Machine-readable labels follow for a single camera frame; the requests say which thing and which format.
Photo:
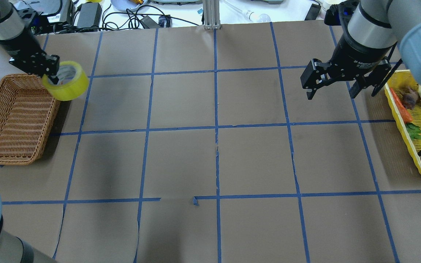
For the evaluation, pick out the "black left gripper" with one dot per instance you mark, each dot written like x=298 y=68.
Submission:
x=19 y=49

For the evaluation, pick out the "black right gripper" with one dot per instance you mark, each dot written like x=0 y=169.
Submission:
x=361 y=55

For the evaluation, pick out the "yellow tape roll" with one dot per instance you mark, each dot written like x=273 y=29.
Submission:
x=72 y=81

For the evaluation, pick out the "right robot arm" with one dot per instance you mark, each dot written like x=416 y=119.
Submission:
x=371 y=28

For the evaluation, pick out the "brown wicker basket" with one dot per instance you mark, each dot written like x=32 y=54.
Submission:
x=27 y=114

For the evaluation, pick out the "brown toy animal figure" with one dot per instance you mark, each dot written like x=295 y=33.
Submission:
x=410 y=98

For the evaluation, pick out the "toy carrot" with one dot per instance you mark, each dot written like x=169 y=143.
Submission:
x=405 y=115

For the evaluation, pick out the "black power adapter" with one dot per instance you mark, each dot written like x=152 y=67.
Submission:
x=89 y=15

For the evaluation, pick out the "yellow plastic basket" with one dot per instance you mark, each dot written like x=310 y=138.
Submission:
x=410 y=132

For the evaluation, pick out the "blue plate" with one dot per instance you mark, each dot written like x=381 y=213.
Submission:
x=123 y=5

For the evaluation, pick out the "brass cylinder tool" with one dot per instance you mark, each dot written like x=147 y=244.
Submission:
x=137 y=2

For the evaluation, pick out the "light bulb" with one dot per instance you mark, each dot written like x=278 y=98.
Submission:
x=256 y=17

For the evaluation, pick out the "aluminium frame post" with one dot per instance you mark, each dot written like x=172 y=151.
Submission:
x=211 y=14

